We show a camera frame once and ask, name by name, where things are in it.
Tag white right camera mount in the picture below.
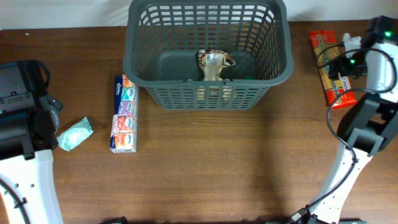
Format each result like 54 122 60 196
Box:
343 33 362 51

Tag grey plastic basket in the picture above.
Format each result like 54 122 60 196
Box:
123 0 294 110

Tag red yellow spaghetti pack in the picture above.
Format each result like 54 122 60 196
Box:
310 30 357 109

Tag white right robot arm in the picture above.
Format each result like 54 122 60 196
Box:
289 16 397 223

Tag glutinous rice bag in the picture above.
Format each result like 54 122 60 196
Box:
198 49 236 82

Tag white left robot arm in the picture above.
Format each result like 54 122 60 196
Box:
1 60 63 223

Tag Kleenex tissue multipack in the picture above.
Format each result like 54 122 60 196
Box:
109 74 139 153

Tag green wet wipes packet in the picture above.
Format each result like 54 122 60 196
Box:
57 117 93 152

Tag green lid spice jar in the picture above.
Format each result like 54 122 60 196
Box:
244 75 257 80

